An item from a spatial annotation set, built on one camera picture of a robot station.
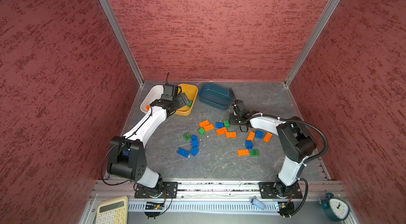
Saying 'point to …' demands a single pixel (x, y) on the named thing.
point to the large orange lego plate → (205, 124)
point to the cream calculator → (112, 211)
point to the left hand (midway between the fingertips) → (180, 104)
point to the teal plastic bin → (215, 95)
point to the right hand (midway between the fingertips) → (231, 121)
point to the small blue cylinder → (259, 204)
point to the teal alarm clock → (335, 208)
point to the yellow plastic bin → (190, 91)
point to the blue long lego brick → (183, 152)
